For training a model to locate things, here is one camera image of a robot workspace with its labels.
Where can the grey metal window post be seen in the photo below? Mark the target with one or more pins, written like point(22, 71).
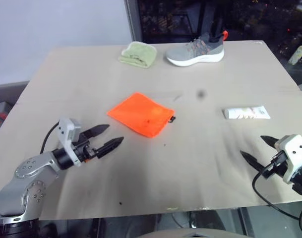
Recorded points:
point(132, 19)

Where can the folded green towel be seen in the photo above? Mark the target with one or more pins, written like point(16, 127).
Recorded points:
point(138, 54)

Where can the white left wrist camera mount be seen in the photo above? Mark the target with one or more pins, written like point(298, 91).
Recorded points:
point(66, 131)

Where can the white cream tube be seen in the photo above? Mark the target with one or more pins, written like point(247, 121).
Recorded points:
point(245, 112)

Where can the plastic drink bottle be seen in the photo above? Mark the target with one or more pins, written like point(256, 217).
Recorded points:
point(298, 53)

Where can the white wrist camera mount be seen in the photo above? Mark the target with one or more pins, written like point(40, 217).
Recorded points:
point(66, 131)
point(294, 151)

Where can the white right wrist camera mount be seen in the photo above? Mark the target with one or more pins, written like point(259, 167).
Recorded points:
point(294, 151)

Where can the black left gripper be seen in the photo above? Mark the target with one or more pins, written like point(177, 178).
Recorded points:
point(82, 150)

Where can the metal table leg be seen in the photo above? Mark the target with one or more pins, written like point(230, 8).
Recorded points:
point(243, 223)

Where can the grey sneaker with white sole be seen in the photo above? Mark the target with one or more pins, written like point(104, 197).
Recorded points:
point(190, 53)

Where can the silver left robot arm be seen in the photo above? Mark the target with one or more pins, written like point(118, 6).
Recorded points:
point(29, 188)

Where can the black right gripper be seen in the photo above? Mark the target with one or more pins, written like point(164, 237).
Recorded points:
point(277, 171)

